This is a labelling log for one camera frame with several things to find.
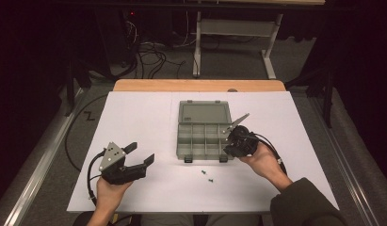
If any left hand-held gripper black cable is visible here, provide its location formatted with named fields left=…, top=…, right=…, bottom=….
left=87, top=150, right=106, bottom=207

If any dark computer case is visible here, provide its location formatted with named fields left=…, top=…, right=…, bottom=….
left=95, top=8, right=139, bottom=65

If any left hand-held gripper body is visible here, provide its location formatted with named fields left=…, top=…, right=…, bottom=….
left=98, top=141, right=148, bottom=186

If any black floor cable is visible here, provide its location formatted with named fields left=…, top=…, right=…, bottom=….
left=64, top=93, right=109, bottom=173

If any white board sheet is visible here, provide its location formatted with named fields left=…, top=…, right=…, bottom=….
left=66, top=90, right=340, bottom=215

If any black metal stand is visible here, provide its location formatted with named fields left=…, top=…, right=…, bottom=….
left=284, top=67, right=336, bottom=129
left=63, top=59, right=92, bottom=118

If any aluminium floor rail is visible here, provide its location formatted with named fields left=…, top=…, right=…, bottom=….
left=309, top=97, right=381, bottom=226
left=2, top=88, right=86, bottom=226

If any hand-held gripper black cable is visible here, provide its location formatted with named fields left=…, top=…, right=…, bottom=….
left=253, top=133, right=289, bottom=176
left=87, top=150, right=106, bottom=207

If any person's left hand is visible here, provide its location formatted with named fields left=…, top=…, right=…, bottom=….
left=95, top=178, right=134, bottom=215

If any right hand-held gripper black cable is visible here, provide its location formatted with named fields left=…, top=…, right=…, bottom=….
left=253, top=133, right=289, bottom=176

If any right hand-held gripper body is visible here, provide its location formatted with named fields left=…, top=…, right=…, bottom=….
left=223, top=112, right=260, bottom=158

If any grey plastic compartment box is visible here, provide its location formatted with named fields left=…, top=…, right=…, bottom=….
left=176, top=100, right=236, bottom=164

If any tangle of dark cables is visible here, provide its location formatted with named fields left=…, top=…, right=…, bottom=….
left=120, top=40, right=187, bottom=80

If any white metal desk frame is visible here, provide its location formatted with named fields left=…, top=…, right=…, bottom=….
left=192, top=10, right=283, bottom=80

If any person's right hand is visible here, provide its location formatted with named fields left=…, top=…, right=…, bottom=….
left=238, top=142, right=289, bottom=182

